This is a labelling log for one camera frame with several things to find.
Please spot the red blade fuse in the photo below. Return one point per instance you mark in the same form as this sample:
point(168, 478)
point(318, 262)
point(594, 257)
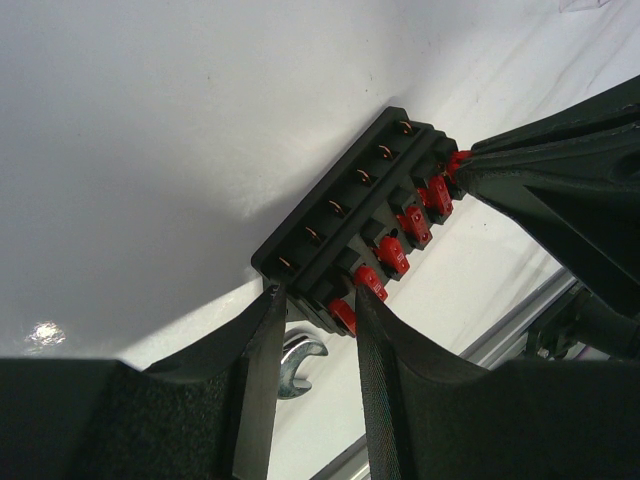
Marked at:
point(455, 161)

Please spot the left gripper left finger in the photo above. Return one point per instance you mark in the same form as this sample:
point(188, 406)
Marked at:
point(241, 360)

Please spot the large silver open-end wrench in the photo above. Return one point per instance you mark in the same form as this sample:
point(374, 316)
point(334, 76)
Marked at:
point(296, 350)

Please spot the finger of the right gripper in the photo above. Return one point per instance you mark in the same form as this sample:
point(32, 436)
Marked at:
point(607, 122)
point(583, 210)

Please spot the black fuse box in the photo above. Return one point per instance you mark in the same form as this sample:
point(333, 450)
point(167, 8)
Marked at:
point(357, 226)

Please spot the aluminium rail frame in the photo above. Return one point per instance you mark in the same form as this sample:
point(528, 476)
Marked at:
point(503, 341)

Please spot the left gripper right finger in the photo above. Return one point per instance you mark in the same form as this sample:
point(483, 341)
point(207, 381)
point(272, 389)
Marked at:
point(423, 416)

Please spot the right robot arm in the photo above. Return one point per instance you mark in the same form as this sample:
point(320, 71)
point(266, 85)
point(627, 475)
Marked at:
point(581, 317)

